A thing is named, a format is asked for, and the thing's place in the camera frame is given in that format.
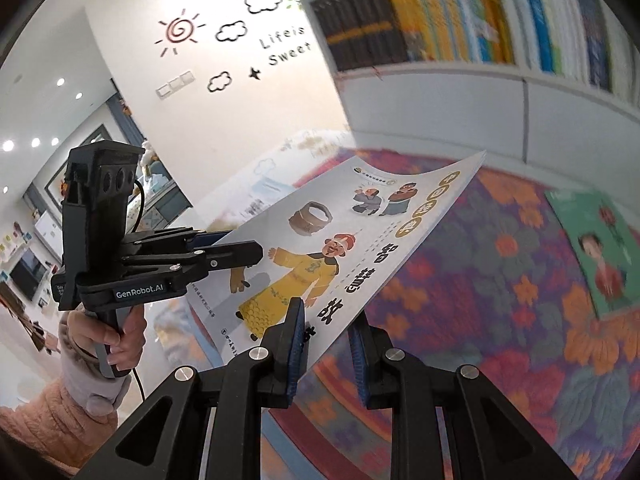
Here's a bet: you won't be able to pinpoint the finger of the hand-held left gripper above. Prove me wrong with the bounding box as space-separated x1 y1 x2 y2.
122 241 264 288
125 227 233 256

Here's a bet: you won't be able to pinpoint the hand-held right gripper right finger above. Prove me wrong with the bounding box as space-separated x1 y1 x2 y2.
347 312 576 480

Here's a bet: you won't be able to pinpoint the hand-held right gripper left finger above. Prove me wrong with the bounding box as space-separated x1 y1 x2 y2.
75 297 308 480

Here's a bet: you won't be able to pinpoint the tall stack of books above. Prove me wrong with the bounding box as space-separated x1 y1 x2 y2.
150 300 231 368

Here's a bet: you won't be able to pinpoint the white emperor cartoon book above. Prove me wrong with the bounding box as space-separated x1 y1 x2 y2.
184 150 488 411

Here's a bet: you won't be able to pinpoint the person's left forearm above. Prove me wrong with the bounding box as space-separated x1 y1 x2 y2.
0 310 133 476

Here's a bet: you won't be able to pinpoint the row of yellow shelved books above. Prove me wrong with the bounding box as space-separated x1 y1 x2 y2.
384 0 516 65

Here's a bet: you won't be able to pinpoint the row of mixed colourful books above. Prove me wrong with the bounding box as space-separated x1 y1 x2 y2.
502 0 616 92

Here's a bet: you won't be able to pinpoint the person's left hand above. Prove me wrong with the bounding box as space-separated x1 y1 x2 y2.
106 304 149 372

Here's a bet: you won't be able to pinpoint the black television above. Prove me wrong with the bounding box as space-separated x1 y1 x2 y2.
9 249 45 302

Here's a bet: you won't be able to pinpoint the floral purple blanket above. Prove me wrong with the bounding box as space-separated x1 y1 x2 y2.
260 147 640 480

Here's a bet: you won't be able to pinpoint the medium black cloud decal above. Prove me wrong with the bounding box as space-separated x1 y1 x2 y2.
215 20 248 43

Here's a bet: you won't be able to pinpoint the white bookcase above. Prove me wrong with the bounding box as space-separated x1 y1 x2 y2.
287 0 640 186

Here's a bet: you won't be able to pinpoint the teal green book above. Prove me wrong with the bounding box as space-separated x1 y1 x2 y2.
544 187 640 320

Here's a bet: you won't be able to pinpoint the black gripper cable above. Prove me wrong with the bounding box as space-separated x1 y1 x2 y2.
131 177 147 401

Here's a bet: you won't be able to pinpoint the colourful wall cards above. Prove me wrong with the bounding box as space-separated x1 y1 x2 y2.
0 222 31 261

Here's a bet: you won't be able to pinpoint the red sun wall decal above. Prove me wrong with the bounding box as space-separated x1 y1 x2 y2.
155 8 207 58

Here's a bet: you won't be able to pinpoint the black wall lettering decal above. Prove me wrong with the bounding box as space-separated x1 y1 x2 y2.
259 25 313 67

